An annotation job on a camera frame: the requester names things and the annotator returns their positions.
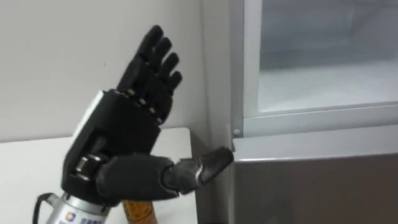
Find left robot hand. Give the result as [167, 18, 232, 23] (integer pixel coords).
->
[61, 24, 235, 207]

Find brown glass bottle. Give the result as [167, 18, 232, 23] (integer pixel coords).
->
[121, 200, 159, 224]

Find grey fridge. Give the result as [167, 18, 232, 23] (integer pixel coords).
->
[228, 0, 398, 224]

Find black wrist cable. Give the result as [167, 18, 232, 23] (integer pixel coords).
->
[32, 192, 54, 224]

